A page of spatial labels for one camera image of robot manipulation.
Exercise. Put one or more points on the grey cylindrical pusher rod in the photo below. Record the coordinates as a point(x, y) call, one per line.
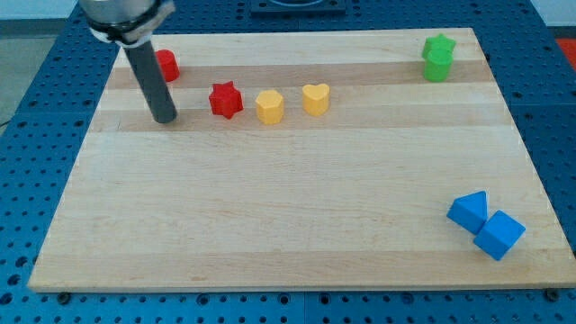
point(144, 64)

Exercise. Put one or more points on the red star block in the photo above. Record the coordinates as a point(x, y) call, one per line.
point(225, 100)

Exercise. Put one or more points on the yellow hexagon block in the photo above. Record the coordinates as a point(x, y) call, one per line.
point(270, 107)

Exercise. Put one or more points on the green star block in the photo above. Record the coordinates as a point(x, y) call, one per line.
point(439, 42)

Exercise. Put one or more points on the red cylinder block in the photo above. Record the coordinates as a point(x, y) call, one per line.
point(168, 64)

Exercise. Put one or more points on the yellow heart block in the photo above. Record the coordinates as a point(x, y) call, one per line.
point(315, 99)

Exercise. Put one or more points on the wooden board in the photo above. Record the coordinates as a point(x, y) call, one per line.
point(354, 199)

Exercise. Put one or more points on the green cylinder block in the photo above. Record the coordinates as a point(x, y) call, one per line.
point(438, 64)

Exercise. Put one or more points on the blue triangle block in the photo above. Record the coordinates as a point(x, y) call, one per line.
point(470, 211)

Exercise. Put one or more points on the blue cube block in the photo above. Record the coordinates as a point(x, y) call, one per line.
point(499, 235)

